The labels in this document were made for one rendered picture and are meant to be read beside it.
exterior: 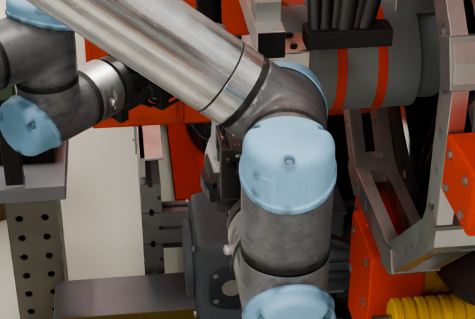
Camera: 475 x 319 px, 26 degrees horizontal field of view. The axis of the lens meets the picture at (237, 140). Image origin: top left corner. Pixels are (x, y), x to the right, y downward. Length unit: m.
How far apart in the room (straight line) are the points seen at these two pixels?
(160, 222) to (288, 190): 1.27
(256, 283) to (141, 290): 1.22
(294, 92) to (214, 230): 0.85
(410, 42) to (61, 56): 0.41
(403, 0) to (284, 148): 0.52
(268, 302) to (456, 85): 0.34
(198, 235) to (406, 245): 0.56
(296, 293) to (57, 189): 1.02
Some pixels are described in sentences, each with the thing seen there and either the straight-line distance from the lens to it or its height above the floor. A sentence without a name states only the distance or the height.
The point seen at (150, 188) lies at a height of 0.33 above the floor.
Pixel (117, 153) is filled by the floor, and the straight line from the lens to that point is 2.77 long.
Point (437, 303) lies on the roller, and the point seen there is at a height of 0.54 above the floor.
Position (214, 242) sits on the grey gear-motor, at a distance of 1.72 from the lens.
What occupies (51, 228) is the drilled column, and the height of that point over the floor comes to 0.23.
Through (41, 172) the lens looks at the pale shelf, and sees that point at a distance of 1.85.
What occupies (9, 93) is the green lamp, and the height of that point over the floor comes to 0.64.
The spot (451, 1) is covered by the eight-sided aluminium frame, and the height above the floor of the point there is 1.01.
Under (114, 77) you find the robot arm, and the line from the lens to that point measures 1.29.
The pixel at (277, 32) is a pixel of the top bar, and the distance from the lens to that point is 1.05.
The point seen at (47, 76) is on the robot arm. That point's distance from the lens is 1.21.
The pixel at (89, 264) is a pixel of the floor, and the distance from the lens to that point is 2.37.
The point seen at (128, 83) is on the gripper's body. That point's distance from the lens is 1.30.
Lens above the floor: 1.41
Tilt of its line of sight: 30 degrees down
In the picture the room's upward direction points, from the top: straight up
